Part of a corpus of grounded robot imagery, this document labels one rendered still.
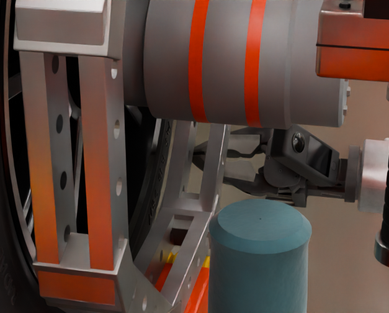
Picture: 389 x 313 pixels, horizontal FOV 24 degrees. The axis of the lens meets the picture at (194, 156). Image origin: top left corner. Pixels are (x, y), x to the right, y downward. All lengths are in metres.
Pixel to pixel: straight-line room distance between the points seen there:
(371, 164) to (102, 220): 0.52
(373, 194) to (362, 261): 1.06
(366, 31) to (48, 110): 0.22
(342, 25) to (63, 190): 0.23
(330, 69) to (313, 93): 0.15
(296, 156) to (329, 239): 1.19
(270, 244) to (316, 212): 1.59
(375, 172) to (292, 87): 0.33
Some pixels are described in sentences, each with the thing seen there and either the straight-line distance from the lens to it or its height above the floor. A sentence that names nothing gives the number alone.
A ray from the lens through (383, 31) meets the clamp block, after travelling 0.63.
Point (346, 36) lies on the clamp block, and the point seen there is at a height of 0.93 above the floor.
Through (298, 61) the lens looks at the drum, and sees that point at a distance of 0.79.
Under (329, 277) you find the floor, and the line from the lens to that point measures 2.09.
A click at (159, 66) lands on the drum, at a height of 0.85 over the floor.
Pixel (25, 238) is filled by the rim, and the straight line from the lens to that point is 0.72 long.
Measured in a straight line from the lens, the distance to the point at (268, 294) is 0.78.
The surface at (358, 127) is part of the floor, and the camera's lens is 2.86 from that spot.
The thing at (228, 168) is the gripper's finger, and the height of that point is 0.63.
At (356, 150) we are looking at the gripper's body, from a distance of 1.12.
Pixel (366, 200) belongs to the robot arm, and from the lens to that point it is 1.11.
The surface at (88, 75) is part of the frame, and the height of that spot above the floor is 0.92.
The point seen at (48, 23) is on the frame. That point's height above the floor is 0.95.
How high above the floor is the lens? 1.12
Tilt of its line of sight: 25 degrees down
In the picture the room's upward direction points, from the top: straight up
